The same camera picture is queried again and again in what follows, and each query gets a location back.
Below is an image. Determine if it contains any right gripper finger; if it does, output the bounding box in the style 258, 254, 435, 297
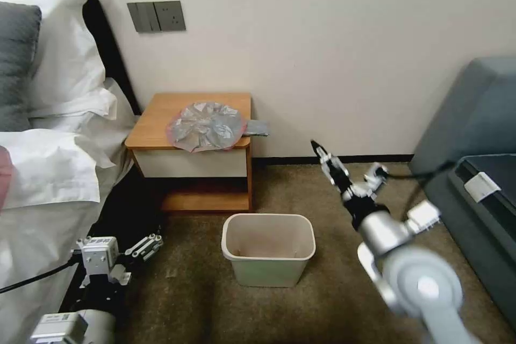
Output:
310, 139, 339, 177
322, 156, 357, 202

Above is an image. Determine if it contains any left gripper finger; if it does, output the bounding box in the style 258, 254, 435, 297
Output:
119, 232, 164, 262
70, 238, 87, 266

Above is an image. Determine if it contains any beige plastic trash can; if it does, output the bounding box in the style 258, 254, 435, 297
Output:
221, 213, 317, 288

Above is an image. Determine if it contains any dark baseboard strip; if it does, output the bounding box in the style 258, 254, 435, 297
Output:
251, 153, 416, 165

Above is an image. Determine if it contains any white bed sheet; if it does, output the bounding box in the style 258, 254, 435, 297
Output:
0, 158, 136, 344

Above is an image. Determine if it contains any black bed base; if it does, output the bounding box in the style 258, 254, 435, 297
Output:
59, 164, 167, 320

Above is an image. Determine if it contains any white duvet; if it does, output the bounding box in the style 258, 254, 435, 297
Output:
0, 127, 131, 211

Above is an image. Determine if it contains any wooden bedside table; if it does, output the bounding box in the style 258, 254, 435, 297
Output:
124, 92, 254, 213

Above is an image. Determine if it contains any pink cloth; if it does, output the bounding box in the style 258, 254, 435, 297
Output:
0, 145, 13, 212

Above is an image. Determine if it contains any white rectangular tag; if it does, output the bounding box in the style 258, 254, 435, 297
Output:
463, 171, 501, 203

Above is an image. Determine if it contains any grey-blue sofa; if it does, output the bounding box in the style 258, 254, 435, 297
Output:
408, 56, 516, 325

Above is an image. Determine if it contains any flat white pillow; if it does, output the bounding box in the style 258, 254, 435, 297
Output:
27, 77, 136, 133

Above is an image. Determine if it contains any grey knitted pillow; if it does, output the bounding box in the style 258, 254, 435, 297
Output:
0, 1, 42, 133

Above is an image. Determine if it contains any large white pillow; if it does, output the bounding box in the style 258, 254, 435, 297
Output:
0, 0, 108, 116

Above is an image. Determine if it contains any black headboard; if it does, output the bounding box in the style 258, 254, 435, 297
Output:
82, 0, 142, 117

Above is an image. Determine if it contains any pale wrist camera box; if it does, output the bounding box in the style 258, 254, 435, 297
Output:
364, 162, 390, 194
81, 236, 120, 281

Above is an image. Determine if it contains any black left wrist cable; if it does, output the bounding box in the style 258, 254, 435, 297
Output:
0, 258, 84, 295

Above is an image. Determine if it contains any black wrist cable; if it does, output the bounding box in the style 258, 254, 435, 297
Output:
0, 258, 84, 295
381, 160, 468, 216

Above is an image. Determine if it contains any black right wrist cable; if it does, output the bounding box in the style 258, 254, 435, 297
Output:
381, 160, 468, 216

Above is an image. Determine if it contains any grey wall socket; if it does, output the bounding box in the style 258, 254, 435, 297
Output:
153, 0, 187, 32

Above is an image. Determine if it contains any grey wall switch panel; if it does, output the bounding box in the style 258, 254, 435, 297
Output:
126, 2, 160, 33

